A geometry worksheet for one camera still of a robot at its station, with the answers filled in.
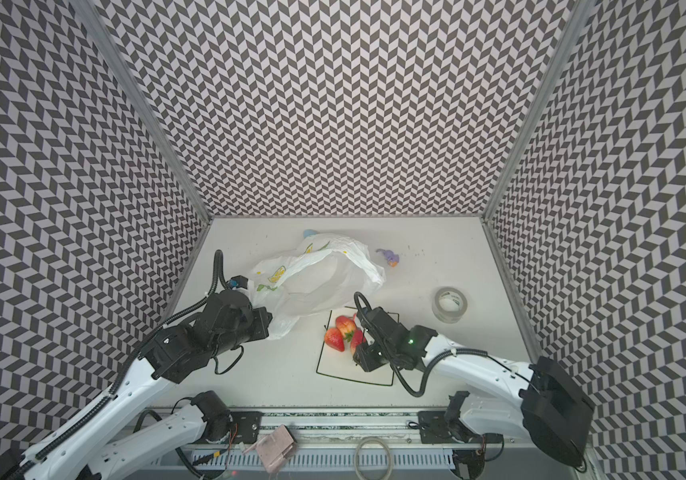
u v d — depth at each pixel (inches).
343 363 32.4
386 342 23.9
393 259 40.1
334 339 32.5
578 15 26.7
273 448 26.2
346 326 33.3
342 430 29.1
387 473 26.6
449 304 37.1
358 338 30.5
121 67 31.7
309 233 45.5
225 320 20.4
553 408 15.9
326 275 39.6
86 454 15.9
